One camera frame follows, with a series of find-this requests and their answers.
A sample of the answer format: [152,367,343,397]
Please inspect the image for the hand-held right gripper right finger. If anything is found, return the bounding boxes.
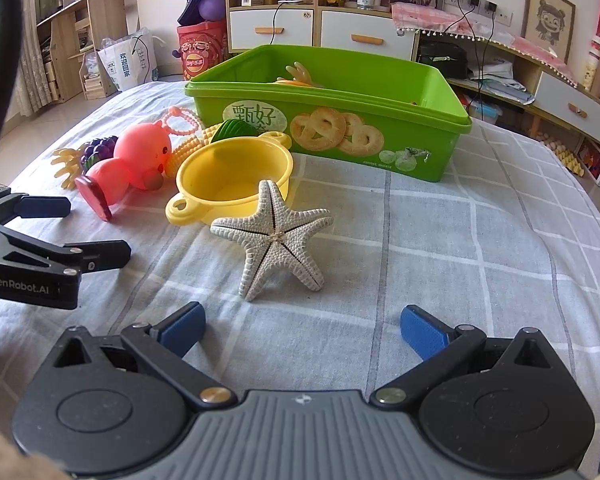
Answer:
[370,304,561,411]

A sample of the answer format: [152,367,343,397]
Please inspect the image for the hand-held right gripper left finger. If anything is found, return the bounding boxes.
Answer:
[52,301,238,413]

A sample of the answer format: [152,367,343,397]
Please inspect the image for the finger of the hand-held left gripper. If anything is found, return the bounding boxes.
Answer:
[0,186,73,228]
[0,224,132,281]

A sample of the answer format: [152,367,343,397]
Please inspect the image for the tan rubber octopus toy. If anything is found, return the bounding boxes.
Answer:
[50,147,88,191]
[285,61,326,88]

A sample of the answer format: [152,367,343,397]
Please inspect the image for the purple toy grapes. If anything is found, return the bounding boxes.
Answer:
[80,136,120,170]

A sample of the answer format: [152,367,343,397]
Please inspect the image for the pink rubber toy figure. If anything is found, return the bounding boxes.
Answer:
[74,105,203,222]

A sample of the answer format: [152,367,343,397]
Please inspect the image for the yellow toy pot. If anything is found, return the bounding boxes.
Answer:
[165,131,295,226]

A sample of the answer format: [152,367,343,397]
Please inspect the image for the white starfish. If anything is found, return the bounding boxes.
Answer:
[210,179,334,303]

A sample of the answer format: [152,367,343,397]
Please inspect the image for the yellow toy corn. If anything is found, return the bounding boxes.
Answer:
[172,119,258,177]

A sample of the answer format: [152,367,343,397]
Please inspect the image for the green plastic cookie box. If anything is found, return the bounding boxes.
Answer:
[184,44,473,183]

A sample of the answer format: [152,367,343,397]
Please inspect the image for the grey checked tablecloth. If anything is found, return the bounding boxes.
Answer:
[0,77,600,480]

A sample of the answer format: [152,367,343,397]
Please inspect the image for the white paper shopping bag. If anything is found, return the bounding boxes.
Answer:
[97,27,159,93]

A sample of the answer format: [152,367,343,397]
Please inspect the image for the tan fuzzy cloth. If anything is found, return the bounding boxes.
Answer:
[0,412,56,480]

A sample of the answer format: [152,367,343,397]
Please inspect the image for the wooden bookshelf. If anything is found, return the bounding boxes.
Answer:
[27,0,141,106]

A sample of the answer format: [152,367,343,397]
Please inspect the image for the red cartoon bucket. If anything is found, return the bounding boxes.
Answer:
[176,19,228,81]

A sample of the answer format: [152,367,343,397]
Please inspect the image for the yellow egg carton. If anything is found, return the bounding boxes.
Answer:
[537,130,586,177]

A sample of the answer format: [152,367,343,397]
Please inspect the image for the clear storage box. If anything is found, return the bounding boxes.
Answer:
[467,94,503,123]

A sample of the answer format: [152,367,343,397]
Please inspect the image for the stack of papers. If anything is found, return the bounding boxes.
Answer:
[470,57,536,106]

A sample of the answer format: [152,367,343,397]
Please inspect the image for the low wooden sideboard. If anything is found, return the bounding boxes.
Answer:
[417,25,600,156]

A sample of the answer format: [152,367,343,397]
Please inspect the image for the black case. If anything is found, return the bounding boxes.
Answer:
[417,40,468,80]

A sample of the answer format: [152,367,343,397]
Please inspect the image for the wooden cabinet with white drawer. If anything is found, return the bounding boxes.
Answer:
[317,0,421,61]
[224,0,321,53]

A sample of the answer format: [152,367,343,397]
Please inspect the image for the pink checked cloth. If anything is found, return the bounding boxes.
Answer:
[391,1,578,86]

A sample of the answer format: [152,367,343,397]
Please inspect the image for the framed cartoon girl picture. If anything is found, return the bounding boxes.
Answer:
[521,0,577,66]

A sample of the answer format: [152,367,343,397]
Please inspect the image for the row of wall sockets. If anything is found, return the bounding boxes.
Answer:
[445,0,513,26]

